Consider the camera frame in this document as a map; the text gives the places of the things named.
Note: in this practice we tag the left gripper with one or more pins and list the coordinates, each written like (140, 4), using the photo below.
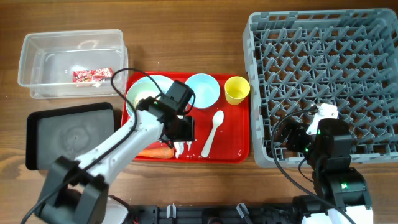
(180, 131)

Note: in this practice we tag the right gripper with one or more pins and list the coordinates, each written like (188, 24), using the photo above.
(292, 137)

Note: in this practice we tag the white tissue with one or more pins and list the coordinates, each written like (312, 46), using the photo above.
(180, 147)

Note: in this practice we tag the light blue bowl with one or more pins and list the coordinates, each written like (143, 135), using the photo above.
(206, 90)

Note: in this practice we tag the light green bowl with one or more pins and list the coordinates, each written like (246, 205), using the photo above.
(138, 92)

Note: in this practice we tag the yellow plastic cup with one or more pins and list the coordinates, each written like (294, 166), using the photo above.
(236, 89)

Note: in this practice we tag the red snack wrapper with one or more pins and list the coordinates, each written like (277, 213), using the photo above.
(96, 75)

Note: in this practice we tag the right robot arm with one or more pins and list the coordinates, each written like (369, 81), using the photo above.
(327, 150)

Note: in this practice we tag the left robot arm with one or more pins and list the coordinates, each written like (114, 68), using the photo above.
(77, 191)

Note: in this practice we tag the grey dishwasher rack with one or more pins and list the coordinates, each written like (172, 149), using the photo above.
(347, 58)

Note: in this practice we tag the orange carrot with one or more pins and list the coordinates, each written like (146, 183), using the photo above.
(158, 153)

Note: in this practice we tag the white plastic spoon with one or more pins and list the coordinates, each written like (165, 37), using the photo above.
(217, 121)

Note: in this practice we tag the red serving tray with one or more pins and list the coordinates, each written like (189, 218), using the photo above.
(231, 144)

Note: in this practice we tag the light blue plate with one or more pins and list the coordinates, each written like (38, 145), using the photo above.
(163, 82)

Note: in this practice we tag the black tray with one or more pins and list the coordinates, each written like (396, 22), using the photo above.
(67, 132)

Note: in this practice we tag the clear plastic bin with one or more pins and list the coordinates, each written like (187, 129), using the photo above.
(48, 60)

